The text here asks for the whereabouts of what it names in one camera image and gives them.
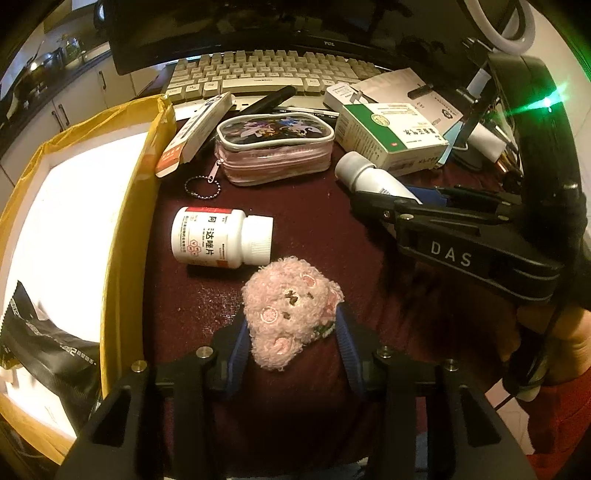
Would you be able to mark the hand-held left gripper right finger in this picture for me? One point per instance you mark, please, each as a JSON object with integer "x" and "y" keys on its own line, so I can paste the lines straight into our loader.
{"x": 348, "y": 353}

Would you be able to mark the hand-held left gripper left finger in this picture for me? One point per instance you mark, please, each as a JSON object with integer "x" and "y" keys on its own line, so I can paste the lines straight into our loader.
{"x": 238, "y": 356}

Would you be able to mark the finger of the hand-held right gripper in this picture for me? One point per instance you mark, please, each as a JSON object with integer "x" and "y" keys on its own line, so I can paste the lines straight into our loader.
{"x": 374, "y": 203}
{"x": 431, "y": 196}

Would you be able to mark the white plain-cap bottle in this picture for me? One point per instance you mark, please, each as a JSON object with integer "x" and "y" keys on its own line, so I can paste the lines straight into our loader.
{"x": 369, "y": 177}

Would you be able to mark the pink plush toy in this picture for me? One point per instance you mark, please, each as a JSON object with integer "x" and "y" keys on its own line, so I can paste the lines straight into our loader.
{"x": 288, "y": 314}

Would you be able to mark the green white medicine box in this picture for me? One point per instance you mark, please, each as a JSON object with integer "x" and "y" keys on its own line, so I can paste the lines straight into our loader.
{"x": 392, "y": 134}

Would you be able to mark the clear cartoon print pouch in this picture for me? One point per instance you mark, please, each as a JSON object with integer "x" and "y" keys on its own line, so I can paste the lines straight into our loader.
{"x": 272, "y": 147}

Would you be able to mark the white red-label medicine bottle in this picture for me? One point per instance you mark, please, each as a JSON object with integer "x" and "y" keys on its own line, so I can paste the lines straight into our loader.
{"x": 207, "y": 237}

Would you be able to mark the yellow taped foam box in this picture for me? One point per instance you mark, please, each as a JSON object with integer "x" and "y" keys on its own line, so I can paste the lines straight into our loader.
{"x": 122, "y": 240}

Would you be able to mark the person's right hand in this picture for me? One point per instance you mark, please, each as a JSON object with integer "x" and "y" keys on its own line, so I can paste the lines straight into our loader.
{"x": 570, "y": 341}

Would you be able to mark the dark red tablecloth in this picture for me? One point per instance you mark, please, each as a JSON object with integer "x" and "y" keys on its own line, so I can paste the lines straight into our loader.
{"x": 300, "y": 415}

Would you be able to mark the white foam block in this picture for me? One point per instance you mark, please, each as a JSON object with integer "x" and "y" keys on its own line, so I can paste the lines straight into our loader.
{"x": 487, "y": 138}

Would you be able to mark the black usb stick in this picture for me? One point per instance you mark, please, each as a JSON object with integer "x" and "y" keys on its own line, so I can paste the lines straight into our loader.
{"x": 419, "y": 90}

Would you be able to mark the white paper envelope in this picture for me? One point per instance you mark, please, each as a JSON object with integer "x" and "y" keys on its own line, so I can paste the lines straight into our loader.
{"x": 406, "y": 87}

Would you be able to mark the small white carton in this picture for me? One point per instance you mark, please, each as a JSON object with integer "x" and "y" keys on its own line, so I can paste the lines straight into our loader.
{"x": 344, "y": 94}

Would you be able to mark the black light stand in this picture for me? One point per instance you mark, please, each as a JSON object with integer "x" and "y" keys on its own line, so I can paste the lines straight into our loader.
{"x": 480, "y": 92}

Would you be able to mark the white keyboard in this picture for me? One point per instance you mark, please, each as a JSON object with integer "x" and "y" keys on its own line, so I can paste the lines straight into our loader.
{"x": 258, "y": 74}

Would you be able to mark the black foil packet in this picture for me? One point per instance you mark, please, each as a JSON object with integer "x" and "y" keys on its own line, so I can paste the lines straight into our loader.
{"x": 46, "y": 350}

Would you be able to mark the white orange slim box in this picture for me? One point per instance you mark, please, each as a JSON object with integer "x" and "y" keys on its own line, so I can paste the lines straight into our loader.
{"x": 194, "y": 134}

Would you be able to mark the black monitor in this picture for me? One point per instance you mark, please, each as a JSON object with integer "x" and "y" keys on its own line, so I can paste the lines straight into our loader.
{"x": 240, "y": 27}

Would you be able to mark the white kitchen cabinets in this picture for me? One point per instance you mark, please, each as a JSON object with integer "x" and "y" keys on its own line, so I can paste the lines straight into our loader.
{"x": 69, "y": 106}

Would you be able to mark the glass teapot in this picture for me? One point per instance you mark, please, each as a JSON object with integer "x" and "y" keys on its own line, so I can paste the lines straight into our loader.
{"x": 74, "y": 50}

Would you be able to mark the stainless lidded pot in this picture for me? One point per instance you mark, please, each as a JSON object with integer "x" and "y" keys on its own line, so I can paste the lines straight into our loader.
{"x": 39, "y": 67}

